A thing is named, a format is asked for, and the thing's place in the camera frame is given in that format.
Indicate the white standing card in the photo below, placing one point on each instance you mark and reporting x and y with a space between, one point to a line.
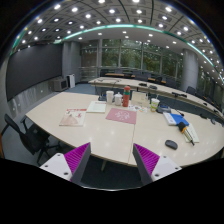
140 99

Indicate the large dark wall screen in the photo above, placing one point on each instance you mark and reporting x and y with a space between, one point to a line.
31 66

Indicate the blue folder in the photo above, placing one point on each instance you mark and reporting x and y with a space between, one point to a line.
174 119

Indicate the dark small device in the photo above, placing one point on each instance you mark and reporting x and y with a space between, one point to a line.
162 109

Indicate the long curved conference table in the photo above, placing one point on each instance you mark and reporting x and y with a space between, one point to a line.
155 89

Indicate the white paper cup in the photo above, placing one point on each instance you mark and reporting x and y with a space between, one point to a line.
109 96

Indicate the black computer mouse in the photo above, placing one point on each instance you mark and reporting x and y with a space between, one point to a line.
171 144

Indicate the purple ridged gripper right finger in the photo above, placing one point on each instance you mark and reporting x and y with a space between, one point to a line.
151 166

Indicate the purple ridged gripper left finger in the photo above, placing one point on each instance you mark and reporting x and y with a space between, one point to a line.
69 166

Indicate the paper coffee cup green sleeve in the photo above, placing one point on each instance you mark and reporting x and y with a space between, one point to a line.
154 104

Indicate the red green thermos bottle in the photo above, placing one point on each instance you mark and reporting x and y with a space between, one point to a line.
126 96

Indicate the black yellow handheld tool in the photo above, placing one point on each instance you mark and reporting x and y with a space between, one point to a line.
183 129

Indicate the white green booklet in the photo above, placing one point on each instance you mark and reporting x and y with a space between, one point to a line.
97 107

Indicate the pink illustrated book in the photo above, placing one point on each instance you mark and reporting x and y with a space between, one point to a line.
73 117

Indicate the black office chair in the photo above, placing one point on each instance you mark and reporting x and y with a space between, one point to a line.
34 139

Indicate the white paper sheet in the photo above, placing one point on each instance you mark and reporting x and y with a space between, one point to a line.
193 134

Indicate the white lidded mug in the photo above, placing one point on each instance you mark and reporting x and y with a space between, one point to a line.
118 99

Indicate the white standing cabinet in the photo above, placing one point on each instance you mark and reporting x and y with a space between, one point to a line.
71 80

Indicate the pink mouse pad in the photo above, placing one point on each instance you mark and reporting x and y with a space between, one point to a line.
120 115

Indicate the grey box appliance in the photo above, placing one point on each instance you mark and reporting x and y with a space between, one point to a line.
60 85

